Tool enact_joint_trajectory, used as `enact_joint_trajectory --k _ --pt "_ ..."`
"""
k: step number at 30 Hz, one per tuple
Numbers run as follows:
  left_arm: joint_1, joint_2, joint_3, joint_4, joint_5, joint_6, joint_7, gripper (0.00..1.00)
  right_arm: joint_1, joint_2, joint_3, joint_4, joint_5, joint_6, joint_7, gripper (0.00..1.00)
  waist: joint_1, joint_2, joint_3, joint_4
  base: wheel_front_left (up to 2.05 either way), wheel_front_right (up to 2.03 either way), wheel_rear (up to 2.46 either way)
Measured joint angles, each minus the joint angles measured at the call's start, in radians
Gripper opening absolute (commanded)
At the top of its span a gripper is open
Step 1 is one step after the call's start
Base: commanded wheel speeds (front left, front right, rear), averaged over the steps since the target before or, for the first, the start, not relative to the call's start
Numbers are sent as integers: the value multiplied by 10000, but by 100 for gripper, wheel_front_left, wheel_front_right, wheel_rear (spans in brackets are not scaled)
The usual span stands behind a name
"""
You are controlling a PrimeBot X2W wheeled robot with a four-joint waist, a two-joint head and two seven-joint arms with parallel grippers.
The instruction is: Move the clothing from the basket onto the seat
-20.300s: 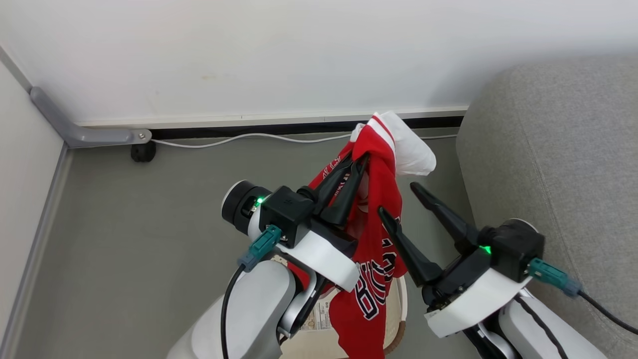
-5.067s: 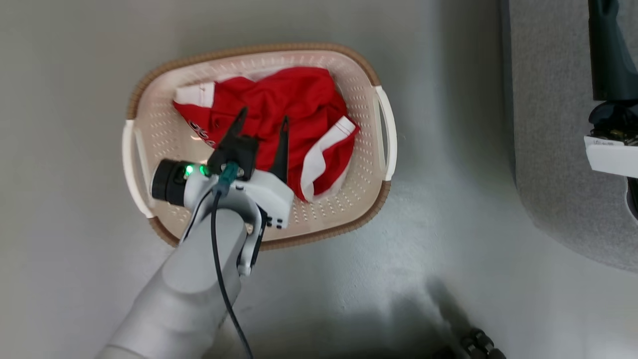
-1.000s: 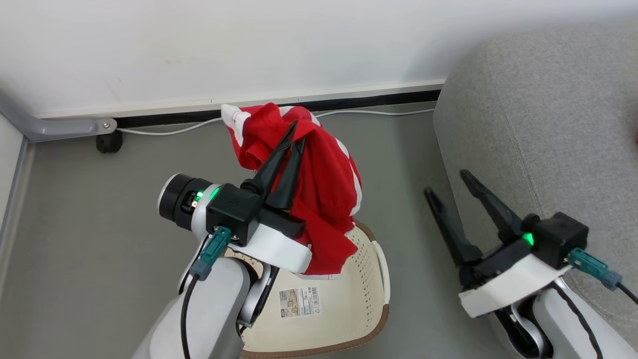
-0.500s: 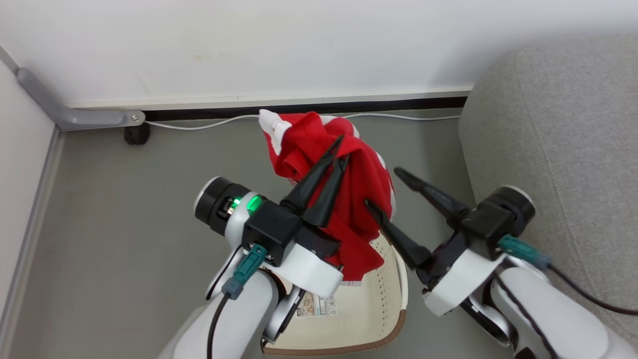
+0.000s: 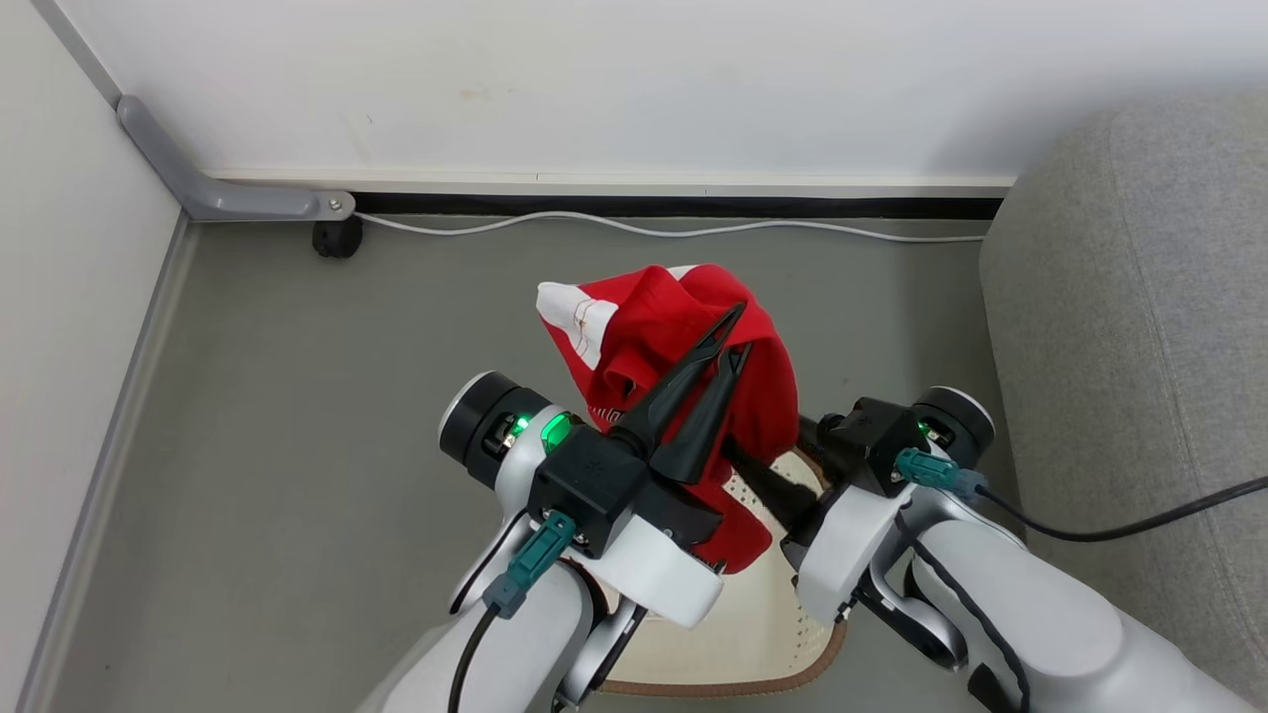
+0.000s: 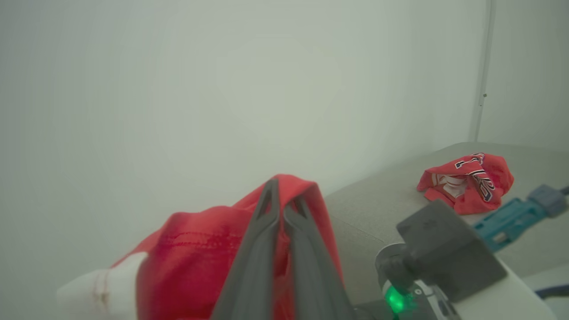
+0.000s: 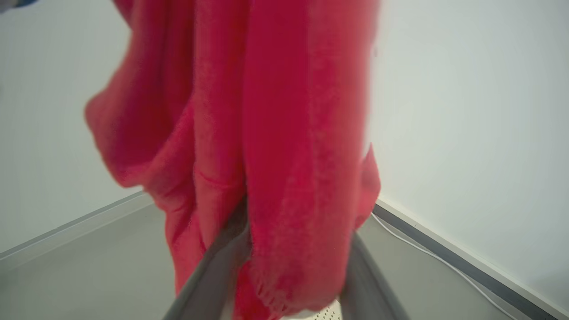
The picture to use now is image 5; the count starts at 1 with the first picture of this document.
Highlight left teal-plug black cable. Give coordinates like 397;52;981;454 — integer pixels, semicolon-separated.
449;512;577;713

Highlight teal-plug black cable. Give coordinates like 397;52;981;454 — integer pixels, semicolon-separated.
895;448;1268;544
449;512;577;713

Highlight grey metal frame leg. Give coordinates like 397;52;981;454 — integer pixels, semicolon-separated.
117;94;358;223

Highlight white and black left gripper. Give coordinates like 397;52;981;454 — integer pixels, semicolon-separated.
580;304;752;630

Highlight black caster wheel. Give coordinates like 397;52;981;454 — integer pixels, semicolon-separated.
312;216;364;260

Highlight grey fabric sofa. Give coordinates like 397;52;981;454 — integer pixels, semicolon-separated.
979;94;1268;709

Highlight white power cable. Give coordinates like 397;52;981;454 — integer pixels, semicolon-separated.
355;210;987;245

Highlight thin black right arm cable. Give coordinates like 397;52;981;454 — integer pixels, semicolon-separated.
911;555;1031;713

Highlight right teal-plug black cable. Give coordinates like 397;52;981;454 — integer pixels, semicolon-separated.
895;448;1268;544

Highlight red and white sports jersey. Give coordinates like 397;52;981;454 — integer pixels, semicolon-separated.
536;263;801;575

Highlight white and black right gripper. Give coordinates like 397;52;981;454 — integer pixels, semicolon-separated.
728;416;917;625

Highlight beige plastic laundry basket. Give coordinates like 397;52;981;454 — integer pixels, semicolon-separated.
594;446;850;697

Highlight black skirting strip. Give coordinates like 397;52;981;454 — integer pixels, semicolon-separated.
352;191;1004;221

